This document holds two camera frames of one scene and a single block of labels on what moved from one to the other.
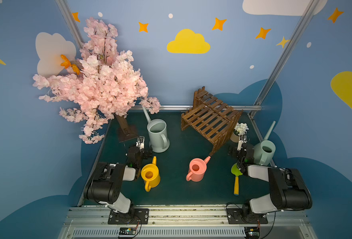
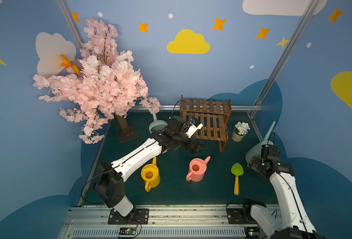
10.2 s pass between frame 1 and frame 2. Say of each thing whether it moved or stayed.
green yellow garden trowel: stayed
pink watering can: stayed
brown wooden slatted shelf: moved
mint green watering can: stayed
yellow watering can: stayed
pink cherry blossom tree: stayed
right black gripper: moved
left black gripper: moved
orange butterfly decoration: stayed
